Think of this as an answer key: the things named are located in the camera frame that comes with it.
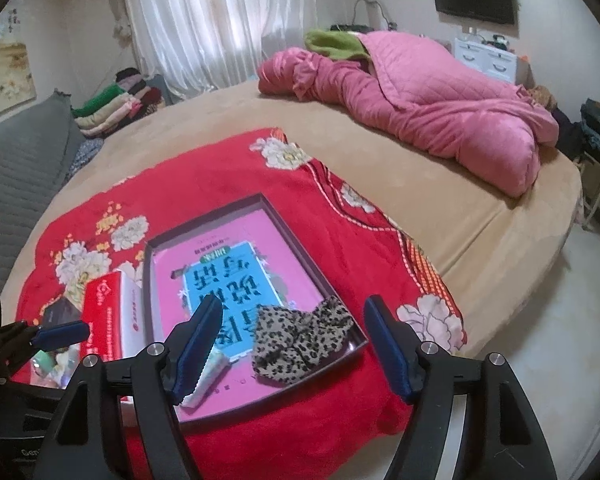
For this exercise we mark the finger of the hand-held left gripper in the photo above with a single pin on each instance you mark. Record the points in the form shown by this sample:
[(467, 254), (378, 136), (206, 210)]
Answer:
[(62, 334)]

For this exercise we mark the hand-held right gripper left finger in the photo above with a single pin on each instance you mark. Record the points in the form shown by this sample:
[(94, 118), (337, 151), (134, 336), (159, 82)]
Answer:
[(202, 345)]

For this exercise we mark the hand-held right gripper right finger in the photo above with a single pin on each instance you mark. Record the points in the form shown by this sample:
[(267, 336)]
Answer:
[(387, 350)]

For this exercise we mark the white floral scrunchie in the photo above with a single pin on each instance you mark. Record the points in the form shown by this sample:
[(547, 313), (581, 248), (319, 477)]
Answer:
[(207, 382)]

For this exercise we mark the leopard print scrunchie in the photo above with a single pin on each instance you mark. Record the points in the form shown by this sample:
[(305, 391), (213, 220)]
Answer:
[(290, 340)]

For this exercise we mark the dark blue box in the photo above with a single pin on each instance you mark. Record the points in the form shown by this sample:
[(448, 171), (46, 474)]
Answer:
[(62, 312)]

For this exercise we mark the green sponge in plastic bag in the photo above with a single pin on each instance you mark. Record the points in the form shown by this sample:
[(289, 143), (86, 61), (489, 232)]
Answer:
[(50, 367)]

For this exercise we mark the red and white box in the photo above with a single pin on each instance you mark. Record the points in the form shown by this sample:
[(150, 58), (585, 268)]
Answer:
[(105, 320)]

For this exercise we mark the pink and blue book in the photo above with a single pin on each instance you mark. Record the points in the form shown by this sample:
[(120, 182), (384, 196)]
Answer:
[(230, 280)]

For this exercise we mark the red floral blanket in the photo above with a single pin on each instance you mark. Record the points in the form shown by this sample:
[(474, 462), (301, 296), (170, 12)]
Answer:
[(230, 175)]

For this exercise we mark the grey padded headboard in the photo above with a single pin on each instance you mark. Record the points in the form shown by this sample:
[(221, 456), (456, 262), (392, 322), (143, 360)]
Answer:
[(25, 160)]

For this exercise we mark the blue patterned pillow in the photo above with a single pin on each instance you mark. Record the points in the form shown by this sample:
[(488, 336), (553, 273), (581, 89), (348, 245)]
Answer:
[(87, 150)]

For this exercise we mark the round beige bed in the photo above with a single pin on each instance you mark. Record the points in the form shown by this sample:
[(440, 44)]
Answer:
[(380, 160)]

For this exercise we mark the pile of folded clothes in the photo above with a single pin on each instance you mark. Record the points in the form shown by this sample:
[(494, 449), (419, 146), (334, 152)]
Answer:
[(110, 105)]

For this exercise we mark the pink quilt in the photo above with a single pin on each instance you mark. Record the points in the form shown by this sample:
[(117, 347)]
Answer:
[(430, 110)]

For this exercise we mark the white drawer cabinet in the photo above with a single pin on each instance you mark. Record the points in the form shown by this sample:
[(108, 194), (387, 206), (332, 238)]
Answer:
[(485, 57)]

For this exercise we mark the green blanket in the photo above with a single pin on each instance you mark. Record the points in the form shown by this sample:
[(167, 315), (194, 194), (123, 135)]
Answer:
[(330, 42)]

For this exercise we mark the white sheer curtain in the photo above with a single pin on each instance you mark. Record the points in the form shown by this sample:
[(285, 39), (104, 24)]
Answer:
[(205, 20)]

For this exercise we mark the wall painting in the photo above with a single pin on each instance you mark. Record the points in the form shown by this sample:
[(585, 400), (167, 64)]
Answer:
[(10, 75)]

